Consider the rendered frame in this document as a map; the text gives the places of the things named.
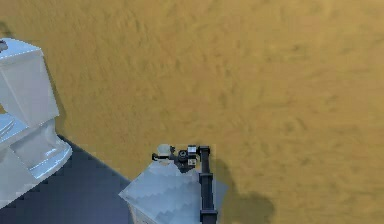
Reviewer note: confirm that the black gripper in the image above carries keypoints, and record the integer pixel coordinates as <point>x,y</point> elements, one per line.
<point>182,156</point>

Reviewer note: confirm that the pale round candle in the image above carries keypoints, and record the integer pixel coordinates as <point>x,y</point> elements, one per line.
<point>163,150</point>

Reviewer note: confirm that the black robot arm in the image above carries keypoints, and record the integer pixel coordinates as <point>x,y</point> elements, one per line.
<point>206,186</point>

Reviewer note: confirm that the white toilet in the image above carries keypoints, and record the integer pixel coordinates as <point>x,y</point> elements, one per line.
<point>28,100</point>

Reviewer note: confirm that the small grey object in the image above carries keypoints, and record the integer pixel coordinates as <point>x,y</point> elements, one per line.
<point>2,46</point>

